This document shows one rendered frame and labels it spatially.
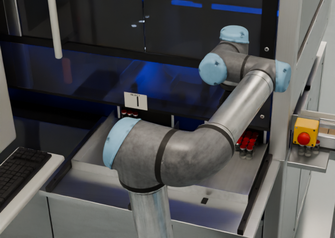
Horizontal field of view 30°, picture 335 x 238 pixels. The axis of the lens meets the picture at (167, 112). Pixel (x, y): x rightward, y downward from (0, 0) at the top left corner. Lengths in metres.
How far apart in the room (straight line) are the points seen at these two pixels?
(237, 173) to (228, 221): 0.24
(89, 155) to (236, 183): 0.52
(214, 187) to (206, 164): 0.76
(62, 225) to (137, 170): 1.49
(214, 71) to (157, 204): 0.38
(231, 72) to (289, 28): 0.41
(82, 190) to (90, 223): 0.64
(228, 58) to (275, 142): 0.61
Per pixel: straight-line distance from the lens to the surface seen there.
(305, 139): 2.03
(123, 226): 2.57
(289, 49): 1.93
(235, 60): 1.55
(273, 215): 2.29
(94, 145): 2.22
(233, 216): 1.90
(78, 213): 2.64
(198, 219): 1.88
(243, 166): 2.09
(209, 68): 1.55
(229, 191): 1.93
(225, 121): 1.32
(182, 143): 1.23
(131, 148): 1.26
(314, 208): 3.36
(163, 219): 1.42
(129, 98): 2.19
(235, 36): 1.63
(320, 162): 2.15
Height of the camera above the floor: 2.11
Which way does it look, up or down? 31 degrees down
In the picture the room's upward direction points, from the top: 2 degrees counter-clockwise
